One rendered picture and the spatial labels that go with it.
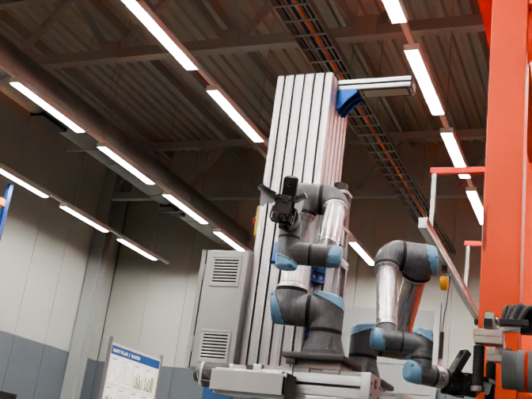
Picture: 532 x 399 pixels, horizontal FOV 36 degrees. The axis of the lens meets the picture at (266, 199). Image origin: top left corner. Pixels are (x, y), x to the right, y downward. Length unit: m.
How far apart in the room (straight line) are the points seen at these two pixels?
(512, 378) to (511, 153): 1.16
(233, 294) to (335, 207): 0.56
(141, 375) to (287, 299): 9.49
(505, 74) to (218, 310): 1.68
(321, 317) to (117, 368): 9.00
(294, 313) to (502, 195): 1.16
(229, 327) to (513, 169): 1.40
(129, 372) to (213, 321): 8.87
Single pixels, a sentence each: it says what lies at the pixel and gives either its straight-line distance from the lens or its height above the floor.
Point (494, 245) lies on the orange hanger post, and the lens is 3.52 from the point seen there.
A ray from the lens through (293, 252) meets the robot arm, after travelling 2.67.
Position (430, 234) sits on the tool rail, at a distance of 7.71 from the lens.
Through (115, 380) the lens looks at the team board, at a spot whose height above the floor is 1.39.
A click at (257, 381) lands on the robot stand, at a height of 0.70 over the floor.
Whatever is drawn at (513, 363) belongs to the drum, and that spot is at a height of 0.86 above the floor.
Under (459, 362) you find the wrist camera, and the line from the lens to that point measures 2.99.
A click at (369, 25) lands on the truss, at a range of 10.94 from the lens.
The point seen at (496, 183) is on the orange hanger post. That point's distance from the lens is 3.61.
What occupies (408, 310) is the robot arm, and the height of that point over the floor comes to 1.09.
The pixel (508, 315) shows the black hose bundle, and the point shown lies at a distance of 2.75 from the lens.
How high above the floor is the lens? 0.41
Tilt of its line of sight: 19 degrees up
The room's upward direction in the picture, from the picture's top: 8 degrees clockwise
